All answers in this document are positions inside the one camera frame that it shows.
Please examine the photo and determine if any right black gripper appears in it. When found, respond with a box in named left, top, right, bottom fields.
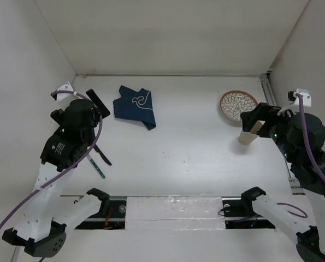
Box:
left=241, top=100, right=302, bottom=162

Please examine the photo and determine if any dark blue cloth napkin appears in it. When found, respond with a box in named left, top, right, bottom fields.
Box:
left=113, top=85, right=156, bottom=130

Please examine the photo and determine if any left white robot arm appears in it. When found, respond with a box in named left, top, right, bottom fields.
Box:
left=2, top=89, right=110, bottom=260

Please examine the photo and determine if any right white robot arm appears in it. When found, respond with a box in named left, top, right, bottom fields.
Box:
left=240, top=103, right=325, bottom=261

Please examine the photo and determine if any floral patterned plate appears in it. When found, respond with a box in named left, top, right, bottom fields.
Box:
left=220, top=90, right=258, bottom=123

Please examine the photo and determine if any brown paper cup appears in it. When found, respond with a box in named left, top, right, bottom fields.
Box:
left=238, top=121, right=263, bottom=145

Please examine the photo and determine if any black table knife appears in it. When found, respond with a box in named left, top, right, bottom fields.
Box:
left=93, top=145, right=112, bottom=166

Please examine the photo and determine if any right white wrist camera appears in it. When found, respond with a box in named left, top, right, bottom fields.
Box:
left=288, top=88, right=312, bottom=108

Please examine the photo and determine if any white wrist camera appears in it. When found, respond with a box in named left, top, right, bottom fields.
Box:
left=51, top=81, right=75, bottom=102
left=288, top=88, right=312, bottom=108

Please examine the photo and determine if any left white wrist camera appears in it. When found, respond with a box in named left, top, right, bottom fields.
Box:
left=51, top=81, right=75, bottom=102

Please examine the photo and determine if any teal patterned handle cutlery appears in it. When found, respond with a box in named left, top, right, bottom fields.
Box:
left=87, top=154, right=105, bottom=179

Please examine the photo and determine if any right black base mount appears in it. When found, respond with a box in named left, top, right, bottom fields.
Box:
left=218, top=197, right=275, bottom=230

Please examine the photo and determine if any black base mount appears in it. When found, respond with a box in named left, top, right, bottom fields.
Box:
left=218, top=197, right=275, bottom=230
left=76, top=196, right=127, bottom=230

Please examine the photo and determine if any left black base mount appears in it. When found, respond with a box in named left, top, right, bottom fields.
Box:
left=76, top=196, right=127, bottom=230

